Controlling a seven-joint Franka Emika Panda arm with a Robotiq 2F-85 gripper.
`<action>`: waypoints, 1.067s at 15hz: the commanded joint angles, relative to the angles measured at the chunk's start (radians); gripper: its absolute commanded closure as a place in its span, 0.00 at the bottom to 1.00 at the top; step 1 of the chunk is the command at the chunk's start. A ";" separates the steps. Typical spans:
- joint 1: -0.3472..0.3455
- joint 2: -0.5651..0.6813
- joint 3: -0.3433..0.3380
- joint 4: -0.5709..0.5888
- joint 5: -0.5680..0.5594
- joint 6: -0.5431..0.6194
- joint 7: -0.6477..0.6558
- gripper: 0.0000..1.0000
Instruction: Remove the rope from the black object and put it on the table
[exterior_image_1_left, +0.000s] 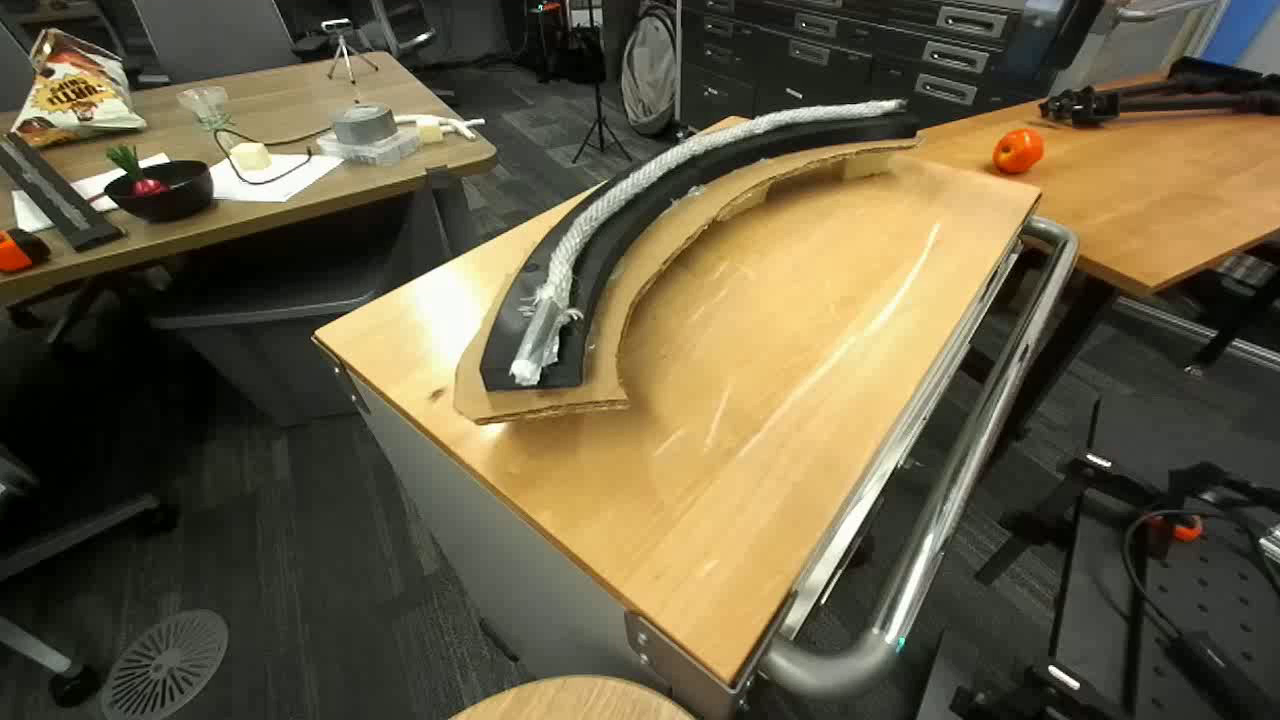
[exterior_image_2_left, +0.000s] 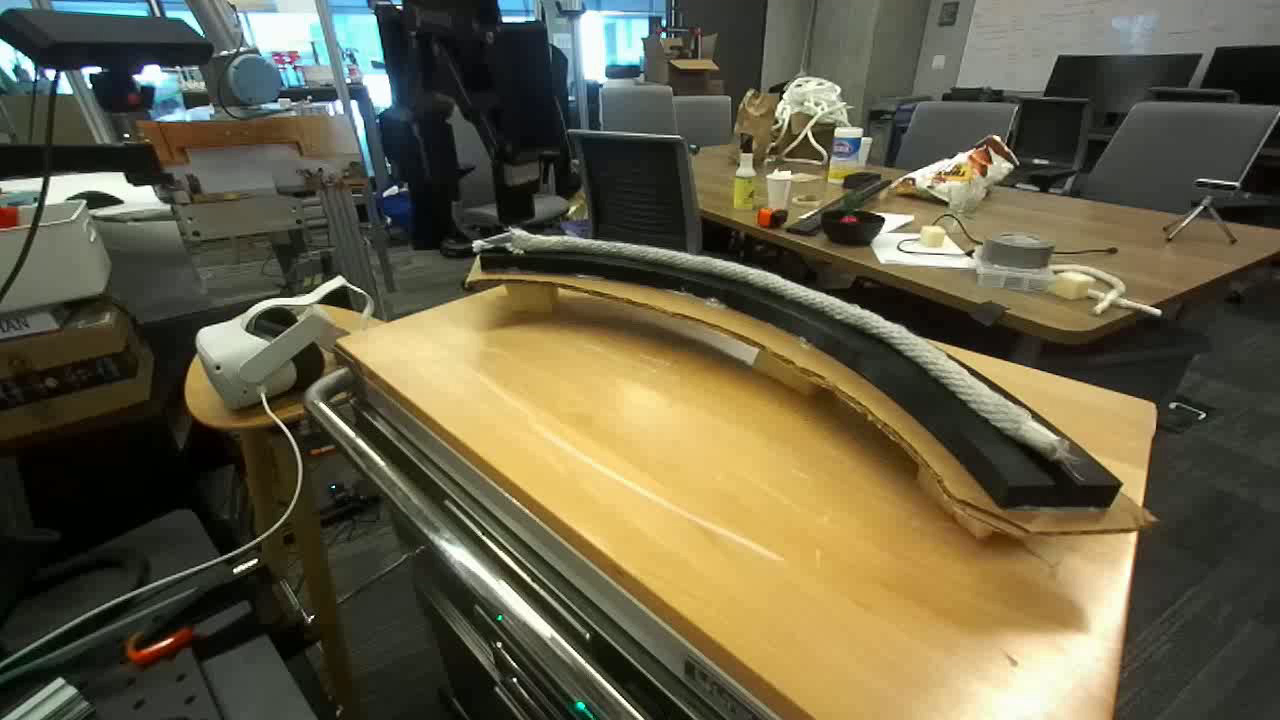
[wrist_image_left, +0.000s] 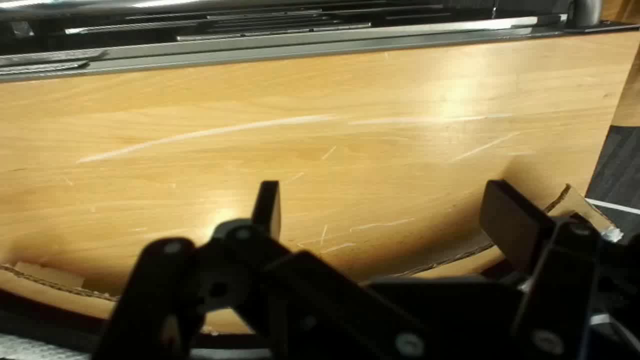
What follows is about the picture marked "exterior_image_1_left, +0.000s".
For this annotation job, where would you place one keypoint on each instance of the clear plastic bag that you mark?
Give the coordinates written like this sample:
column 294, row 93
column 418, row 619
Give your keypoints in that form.
column 205, row 106

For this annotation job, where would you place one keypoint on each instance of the black bowl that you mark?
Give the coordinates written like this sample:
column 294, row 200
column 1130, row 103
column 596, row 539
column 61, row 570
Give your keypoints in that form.
column 182, row 198

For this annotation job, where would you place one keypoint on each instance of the orange black clamp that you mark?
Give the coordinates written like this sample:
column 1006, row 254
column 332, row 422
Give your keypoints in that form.
column 1187, row 530

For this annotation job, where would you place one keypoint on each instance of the white paper sheet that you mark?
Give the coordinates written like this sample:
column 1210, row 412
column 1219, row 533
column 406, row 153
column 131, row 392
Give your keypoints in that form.
column 303, row 183
column 26, row 215

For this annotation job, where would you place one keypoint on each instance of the black perforated optical table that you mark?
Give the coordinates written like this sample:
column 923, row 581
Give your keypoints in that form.
column 1200, row 601

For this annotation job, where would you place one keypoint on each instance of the white cart cabinet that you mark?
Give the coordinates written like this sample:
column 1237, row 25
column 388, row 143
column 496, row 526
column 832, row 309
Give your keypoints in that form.
column 494, row 533

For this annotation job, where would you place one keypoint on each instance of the red toy with green leaves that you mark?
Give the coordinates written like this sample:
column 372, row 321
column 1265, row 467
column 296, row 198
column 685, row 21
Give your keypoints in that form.
column 149, row 187

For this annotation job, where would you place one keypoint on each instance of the dark drawer cabinet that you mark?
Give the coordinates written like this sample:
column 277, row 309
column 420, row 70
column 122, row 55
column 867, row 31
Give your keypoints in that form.
column 825, row 55

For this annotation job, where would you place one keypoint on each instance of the grey office chair base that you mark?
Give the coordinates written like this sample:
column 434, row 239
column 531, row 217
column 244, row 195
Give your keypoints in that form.
column 80, row 526

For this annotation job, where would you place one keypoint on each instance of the white round fan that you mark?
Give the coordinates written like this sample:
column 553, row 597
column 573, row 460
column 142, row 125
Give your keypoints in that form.
column 651, row 72

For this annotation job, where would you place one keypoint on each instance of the orange round object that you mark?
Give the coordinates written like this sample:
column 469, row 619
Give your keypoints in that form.
column 14, row 254

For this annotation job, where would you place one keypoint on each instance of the grey plastic bin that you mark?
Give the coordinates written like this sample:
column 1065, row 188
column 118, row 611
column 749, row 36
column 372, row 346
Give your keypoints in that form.
column 1132, row 43

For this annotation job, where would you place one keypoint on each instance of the long black flat bar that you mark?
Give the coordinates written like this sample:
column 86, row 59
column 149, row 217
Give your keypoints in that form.
column 55, row 198

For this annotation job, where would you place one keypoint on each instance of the yellow chip bag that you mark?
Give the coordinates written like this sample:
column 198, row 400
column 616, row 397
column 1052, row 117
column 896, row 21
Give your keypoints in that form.
column 75, row 96

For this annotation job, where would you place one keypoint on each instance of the white plastic connector piece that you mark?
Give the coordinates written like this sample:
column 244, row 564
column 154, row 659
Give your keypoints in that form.
column 434, row 125

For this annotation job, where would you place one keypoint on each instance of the round wooden stool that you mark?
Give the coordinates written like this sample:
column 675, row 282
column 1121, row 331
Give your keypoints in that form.
column 573, row 703

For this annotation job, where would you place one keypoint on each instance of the grey round tape roll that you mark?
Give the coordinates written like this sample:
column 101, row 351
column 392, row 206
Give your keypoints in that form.
column 360, row 125

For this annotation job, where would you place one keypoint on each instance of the black curved channel track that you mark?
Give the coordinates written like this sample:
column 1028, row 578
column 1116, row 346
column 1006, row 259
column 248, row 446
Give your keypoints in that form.
column 587, row 321

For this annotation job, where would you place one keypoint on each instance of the black folded tripod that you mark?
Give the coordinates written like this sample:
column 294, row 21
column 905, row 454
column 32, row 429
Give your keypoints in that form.
column 1093, row 106

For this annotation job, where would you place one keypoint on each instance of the small white mini tripod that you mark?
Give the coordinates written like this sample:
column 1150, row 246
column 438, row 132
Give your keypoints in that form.
column 345, row 43

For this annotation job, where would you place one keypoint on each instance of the wooden desk with tripod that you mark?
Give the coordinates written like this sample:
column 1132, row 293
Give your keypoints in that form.
column 1172, row 200

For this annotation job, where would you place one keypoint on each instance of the round perforated floor disc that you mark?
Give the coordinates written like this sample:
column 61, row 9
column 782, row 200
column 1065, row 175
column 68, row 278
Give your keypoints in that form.
column 162, row 663

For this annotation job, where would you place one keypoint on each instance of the black light stand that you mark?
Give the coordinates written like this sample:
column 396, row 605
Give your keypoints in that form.
column 601, row 114

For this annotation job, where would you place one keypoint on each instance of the small orange fruit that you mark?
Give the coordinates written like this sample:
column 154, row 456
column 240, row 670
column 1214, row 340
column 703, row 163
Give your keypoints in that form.
column 1017, row 149

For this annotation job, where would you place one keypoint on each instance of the wooden desk with clutter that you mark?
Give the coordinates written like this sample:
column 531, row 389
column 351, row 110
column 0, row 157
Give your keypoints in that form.
column 294, row 103

